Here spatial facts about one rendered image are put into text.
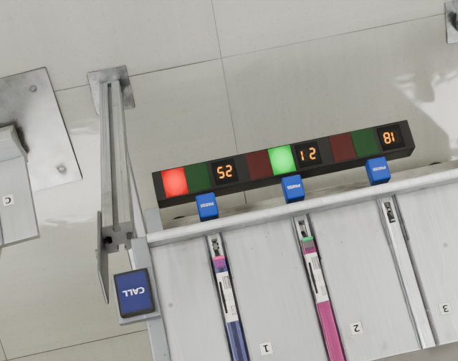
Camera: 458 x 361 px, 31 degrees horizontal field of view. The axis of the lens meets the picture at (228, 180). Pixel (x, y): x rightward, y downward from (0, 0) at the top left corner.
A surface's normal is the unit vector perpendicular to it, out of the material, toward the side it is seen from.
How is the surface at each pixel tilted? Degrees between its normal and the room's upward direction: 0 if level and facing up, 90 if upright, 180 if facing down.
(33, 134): 0
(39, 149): 0
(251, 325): 44
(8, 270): 0
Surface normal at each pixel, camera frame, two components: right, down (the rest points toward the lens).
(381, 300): 0.00, -0.33
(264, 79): 0.14, 0.40
